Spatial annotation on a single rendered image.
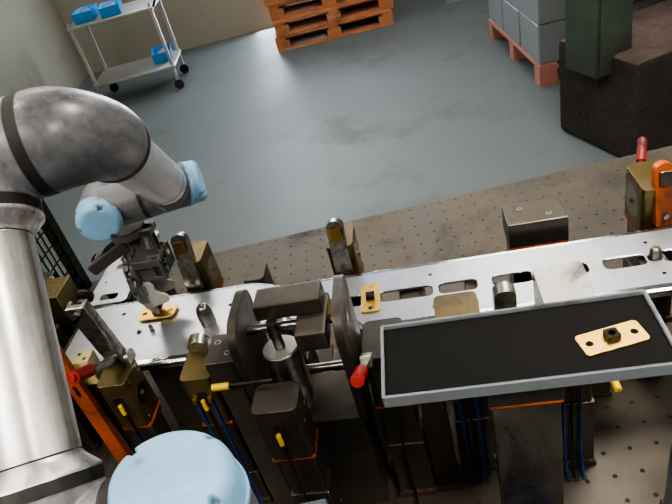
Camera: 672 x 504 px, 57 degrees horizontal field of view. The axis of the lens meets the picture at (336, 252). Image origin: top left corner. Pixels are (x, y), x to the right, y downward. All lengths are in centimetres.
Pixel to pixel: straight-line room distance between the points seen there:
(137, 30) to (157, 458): 722
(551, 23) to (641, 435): 340
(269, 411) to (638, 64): 271
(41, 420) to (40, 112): 31
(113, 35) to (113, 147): 707
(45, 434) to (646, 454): 104
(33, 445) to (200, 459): 16
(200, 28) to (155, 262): 643
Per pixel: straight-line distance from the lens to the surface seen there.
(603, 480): 130
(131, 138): 77
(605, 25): 336
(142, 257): 129
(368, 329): 105
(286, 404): 98
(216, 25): 758
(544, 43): 446
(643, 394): 144
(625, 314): 92
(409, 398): 83
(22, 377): 69
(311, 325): 97
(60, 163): 72
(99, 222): 110
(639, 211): 140
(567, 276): 106
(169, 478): 63
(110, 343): 119
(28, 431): 68
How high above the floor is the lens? 178
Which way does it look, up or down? 34 degrees down
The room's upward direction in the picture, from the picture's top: 16 degrees counter-clockwise
